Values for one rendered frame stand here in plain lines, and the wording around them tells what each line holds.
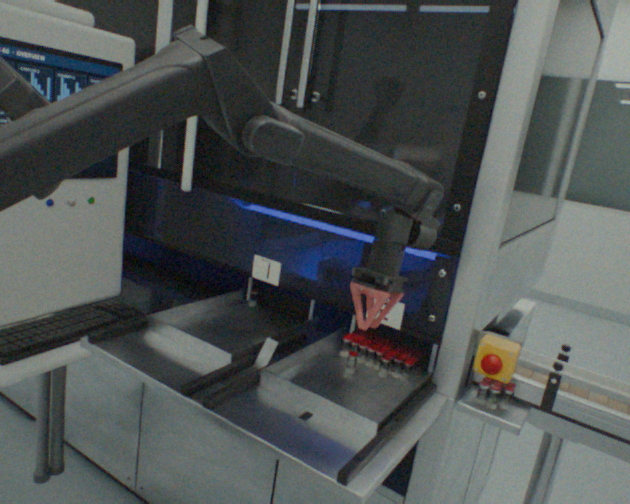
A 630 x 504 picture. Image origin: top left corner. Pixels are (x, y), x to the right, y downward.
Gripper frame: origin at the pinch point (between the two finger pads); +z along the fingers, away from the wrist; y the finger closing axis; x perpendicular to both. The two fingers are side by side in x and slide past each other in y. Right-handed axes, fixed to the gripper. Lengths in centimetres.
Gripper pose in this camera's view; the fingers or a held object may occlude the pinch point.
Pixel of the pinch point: (368, 323)
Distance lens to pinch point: 89.1
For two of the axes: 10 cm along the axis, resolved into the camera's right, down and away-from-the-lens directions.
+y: 5.0, 0.6, 8.7
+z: -2.5, 9.7, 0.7
